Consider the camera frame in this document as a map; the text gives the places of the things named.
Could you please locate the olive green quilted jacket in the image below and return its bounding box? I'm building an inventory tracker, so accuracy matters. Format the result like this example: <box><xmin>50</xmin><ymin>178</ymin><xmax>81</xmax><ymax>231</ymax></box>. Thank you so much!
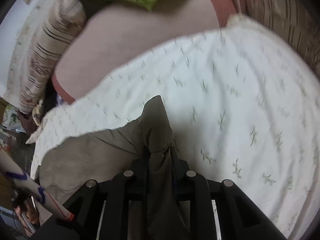
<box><xmin>39</xmin><ymin>96</ymin><xmax>189</xmax><ymax>239</ymax></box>

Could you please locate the white leaf-print duvet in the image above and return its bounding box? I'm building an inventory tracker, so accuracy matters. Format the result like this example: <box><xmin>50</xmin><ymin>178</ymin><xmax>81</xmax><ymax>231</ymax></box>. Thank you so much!
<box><xmin>28</xmin><ymin>15</ymin><xmax>319</xmax><ymax>239</ymax></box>

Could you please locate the purple plastic bag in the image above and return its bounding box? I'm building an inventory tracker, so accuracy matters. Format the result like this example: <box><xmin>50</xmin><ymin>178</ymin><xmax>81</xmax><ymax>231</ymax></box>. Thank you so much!
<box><xmin>56</xmin><ymin>94</ymin><xmax>65</xmax><ymax>106</ymax></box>

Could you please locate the cream leaf-print pillow corner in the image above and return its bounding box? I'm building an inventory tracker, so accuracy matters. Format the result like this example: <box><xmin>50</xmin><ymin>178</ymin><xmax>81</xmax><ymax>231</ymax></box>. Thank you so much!
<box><xmin>31</xmin><ymin>98</ymin><xmax>44</xmax><ymax>126</ymax></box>

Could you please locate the black garment pile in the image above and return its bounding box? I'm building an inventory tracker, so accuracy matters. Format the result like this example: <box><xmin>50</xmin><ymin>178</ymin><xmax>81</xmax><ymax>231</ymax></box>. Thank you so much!
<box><xmin>42</xmin><ymin>80</ymin><xmax>57</xmax><ymax>117</ymax></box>

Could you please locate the white rolled paper tube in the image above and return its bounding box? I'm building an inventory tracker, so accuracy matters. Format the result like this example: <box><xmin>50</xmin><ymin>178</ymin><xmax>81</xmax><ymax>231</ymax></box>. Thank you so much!
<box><xmin>1</xmin><ymin>148</ymin><xmax>74</xmax><ymax>221</ymax></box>

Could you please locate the brown cloth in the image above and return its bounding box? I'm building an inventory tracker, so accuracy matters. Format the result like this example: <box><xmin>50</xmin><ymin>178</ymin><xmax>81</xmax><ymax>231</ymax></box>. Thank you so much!
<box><xmin>17</xmin><ymin>111</ymin><xmax>38</xmax><ymax>135</ymax></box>

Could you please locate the pink blanket with red band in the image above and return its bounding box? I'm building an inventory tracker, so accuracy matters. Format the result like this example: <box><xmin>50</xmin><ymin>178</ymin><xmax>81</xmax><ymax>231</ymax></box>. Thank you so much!
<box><xmin>52</xmin><ymin>0</ymin><xmax>236</xmax><ymax>103</ymax></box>

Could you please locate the striped floral beige pillow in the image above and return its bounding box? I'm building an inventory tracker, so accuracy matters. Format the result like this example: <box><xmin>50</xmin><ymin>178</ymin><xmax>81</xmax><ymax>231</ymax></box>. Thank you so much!
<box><xmin>18</xmin><ymin>0</ymin><xmax>87</xmax><ymax>115</ymax></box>

